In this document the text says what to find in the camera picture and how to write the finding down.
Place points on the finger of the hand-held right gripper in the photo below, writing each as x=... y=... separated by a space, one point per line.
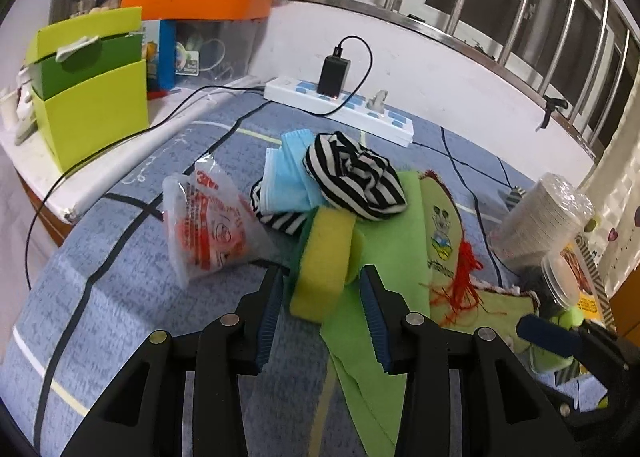
x=545 y=334
x=575 y=399

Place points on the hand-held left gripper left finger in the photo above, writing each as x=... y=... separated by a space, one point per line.
x=265 y=319

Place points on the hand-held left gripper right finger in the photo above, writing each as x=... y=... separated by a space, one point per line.
x=372 y=319

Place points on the yellow cardboard box tray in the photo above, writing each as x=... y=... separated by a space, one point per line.
x=586 y=304

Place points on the green plain cloth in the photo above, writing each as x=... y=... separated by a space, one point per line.
x=390 y=247

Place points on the yellow sponge green backing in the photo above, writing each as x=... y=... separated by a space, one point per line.
x=320 y=262

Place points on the red tassel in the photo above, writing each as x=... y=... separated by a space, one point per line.
x=462 y=282

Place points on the clear plastic bag red print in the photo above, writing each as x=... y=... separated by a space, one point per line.
x=210 y=232

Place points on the green cartoon embroidered cloth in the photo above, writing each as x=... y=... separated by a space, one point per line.
x=442 y=217

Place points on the large black white striped sock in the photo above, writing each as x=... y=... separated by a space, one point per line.
x=360 y=177

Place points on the green cylinder container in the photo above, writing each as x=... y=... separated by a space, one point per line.
x=566 y=321

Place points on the clear plastic lid container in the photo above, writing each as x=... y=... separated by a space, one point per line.
x=567 y=277

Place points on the small black white striped sock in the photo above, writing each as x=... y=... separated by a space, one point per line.
x=282 y=222

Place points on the stack of clear plastic cups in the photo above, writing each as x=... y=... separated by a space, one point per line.
x=542 y=222

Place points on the blue plaid bed sheet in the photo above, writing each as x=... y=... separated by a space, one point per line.
x=125 y=317

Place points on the blue face mask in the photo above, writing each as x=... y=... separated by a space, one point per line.
x=290 y=177

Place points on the cream heart print curtain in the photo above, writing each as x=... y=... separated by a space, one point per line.
x=617 y=197

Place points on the white power strip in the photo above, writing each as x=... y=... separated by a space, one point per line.
x=385 y=117

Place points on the white plug adapter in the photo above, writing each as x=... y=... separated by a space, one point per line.
x=378 y=99

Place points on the black tie on railing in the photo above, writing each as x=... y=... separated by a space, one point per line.
x=552 y=107

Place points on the black charger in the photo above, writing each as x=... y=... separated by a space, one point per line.
x=332 y=77

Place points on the lime green paper bag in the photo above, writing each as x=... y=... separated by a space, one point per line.
x=95 y=102

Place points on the blue carton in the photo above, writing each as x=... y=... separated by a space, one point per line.
x=160 y=57

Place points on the clear bin with orange lid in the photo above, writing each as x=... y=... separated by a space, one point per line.
x=210 y=2

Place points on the short glass jar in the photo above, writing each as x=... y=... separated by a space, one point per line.
x=83 y=4

